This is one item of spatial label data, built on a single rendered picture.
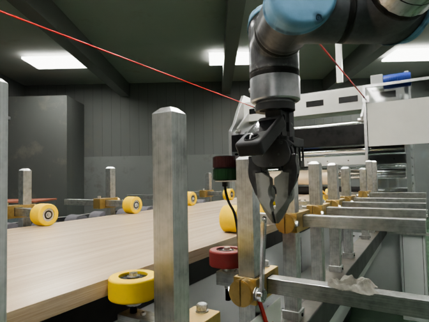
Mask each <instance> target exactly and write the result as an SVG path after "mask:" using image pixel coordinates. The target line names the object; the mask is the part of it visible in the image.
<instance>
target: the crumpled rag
mask: <svg viewBox="0 0 429 322"><path fill-rule="evenodd" d="M327 286H330V287H332V288H335V289H339V290H342V291H343V290H345V291H346V290H348V291H353V292H356V293H359V294H362V295H374V294H376V293H379V292H378V291H376V290H375V289H374V288H375V287H376V288H377V286H376V285H375V284H374V283H373V282H372V281H371V280H370V279H368V278H364V277H360V278H358V279H355V278H354V277H353V275H349V276H347V275H344V276H343V277H342V278H341V279H340V280H339V279H337V278H336V279H333V278H332V279H331V280H329V281H328V283H327Z"/></svg>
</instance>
